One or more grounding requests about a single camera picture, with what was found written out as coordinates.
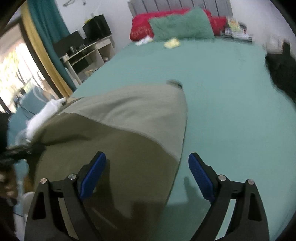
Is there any olive green large garment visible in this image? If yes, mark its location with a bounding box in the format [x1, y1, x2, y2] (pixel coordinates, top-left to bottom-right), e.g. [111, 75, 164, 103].
[28, 80, 188, 240]

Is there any black clothes pile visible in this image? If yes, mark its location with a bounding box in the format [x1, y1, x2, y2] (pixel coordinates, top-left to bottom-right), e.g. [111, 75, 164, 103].
[265, 41, 295, 102]

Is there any white folded cloth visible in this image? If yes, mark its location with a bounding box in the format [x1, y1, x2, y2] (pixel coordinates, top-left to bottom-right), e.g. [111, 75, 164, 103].
[25, 97, 67, 141]

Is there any yellow curtain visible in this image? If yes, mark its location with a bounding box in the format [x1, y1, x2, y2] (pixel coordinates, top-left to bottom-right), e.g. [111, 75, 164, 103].
[21, 1, 73, 97]

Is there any teal bed sheet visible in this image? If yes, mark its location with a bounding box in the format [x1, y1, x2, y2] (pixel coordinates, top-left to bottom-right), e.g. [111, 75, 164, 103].
[74, 39, 295, 240]

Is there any beige wooden desk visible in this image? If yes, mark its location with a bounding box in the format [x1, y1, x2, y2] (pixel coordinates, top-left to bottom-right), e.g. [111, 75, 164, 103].
[60, 35, 115, 86]

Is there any teal curtain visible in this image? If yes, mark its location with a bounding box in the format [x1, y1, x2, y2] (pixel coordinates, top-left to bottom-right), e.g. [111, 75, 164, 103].
[27, 1, 76, 93]

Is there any black monitor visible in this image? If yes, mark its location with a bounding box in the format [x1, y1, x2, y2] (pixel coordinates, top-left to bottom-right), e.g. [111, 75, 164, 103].
[53, 15, 112, 58]

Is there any red patterned pillow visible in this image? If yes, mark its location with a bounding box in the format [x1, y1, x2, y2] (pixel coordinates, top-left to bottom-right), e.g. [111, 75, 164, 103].
[130, 8, 227, 42]

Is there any white paper sheet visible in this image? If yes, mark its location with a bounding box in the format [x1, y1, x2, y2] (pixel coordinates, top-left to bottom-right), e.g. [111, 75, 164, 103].
[135, 36, 153, 46]

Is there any stack of books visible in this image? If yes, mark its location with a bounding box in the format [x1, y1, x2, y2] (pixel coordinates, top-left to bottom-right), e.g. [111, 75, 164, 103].
[220, 17, 253, 43]

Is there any yellow plastic packet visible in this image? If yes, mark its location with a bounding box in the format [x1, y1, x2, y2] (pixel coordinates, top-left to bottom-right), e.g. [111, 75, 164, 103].
[164, 38, 181, 49]

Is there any green pillow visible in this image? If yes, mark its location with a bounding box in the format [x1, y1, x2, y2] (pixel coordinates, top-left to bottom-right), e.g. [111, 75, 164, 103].
[149, 8, 215, 41]

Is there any grey padded headboard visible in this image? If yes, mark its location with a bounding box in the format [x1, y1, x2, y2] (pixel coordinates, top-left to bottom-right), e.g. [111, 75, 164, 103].
[127, 0, 233, 17]

